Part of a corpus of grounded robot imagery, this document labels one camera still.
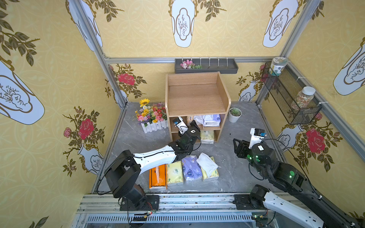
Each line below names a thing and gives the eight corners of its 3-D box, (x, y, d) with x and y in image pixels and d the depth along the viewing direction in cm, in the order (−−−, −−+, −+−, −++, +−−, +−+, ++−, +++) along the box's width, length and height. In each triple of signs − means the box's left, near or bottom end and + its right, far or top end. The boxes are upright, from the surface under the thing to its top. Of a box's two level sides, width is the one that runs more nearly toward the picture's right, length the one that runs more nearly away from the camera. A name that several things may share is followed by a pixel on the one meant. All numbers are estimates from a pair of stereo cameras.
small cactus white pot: (228, 122, 110) (231, 114, 103) (226, 115, 115) (229, 107, 107) (238, 122, 110) (242, 114, 103) (236, 115, 115) (240, 107, 107)
